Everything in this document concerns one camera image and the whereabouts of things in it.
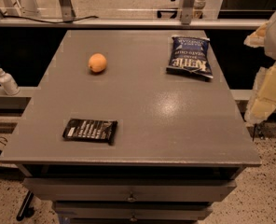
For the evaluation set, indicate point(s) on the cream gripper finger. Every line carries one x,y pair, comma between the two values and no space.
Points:
257,38

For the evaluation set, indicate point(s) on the orange fruit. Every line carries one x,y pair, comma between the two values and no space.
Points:
97,63

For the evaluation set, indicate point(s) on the blue Kettle chips bag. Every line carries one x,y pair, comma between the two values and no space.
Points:
189,56

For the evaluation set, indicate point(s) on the grey drawer cabinet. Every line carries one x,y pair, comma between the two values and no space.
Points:
168,126

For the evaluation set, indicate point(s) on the black snack packet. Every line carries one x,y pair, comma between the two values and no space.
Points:
90,130

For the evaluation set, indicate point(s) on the white pump bottle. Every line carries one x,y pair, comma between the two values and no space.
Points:
8,83

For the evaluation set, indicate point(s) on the lower grey drawer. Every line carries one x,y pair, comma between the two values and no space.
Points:
132,211

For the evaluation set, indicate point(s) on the grey drawer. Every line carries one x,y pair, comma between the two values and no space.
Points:
132,211
129,190

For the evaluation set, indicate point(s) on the upper grey drawer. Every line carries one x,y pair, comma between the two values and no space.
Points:
129,190

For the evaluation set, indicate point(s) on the black stand foot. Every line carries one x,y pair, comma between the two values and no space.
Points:
26,210

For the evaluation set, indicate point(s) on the metal frame leg right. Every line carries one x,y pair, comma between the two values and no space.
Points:
186,7

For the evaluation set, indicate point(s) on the metal frame leg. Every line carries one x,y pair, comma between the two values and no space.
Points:
68,13
186,7

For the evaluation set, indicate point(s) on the metal frame leg left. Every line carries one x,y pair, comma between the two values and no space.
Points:
68,13

